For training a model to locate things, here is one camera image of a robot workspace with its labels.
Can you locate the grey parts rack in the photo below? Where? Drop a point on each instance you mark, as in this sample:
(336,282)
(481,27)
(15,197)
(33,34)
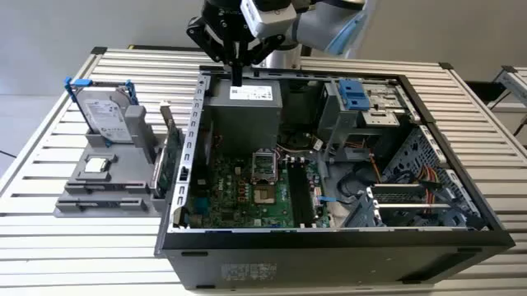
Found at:
(124,166)

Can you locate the metal slat side table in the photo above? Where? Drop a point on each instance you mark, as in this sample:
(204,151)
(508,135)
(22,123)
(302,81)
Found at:
(510,81)

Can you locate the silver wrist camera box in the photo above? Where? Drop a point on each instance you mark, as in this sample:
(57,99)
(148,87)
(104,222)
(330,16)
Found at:
(268,18)

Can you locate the CPU socket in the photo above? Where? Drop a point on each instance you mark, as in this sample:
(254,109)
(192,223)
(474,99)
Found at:
(264,195)

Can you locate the grey power supply unit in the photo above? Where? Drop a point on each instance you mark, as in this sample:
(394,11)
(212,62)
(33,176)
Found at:
(244,129)

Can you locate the blue plastic drive latch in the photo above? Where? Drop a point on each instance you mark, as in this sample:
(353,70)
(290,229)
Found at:
(354,98)

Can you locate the black square controller chip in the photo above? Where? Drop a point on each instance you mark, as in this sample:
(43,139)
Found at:
(228,216)

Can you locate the hard disk in blue carrier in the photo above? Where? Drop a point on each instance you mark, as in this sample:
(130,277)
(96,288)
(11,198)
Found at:
(104,114)

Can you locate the green graphics card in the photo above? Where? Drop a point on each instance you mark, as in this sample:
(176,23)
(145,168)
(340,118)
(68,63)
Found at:
(168,166)

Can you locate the perforated metal disk bay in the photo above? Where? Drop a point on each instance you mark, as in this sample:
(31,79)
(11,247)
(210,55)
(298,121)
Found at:
(397,192)

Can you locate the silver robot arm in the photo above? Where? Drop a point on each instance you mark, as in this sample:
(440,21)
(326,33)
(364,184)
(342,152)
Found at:
(317,31)

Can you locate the blue rear port block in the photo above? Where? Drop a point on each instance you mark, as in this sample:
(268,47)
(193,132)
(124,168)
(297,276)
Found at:
(200,206)

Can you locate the black PC case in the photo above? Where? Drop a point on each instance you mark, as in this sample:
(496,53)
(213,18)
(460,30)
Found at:
(330,268)

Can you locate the silver metal drive cage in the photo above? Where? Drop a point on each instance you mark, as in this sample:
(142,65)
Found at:
(344,129)

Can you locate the silver CPU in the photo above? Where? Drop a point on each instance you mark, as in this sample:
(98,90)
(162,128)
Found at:
(96,165)

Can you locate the green motherboard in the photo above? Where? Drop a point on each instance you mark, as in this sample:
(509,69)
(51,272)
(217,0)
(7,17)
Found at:
(278,216)

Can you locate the black round fan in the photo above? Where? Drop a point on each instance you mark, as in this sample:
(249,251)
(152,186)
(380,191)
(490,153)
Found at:
(298,140)

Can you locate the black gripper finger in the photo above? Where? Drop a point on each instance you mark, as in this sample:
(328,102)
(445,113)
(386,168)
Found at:
(264,49)
(206,43)

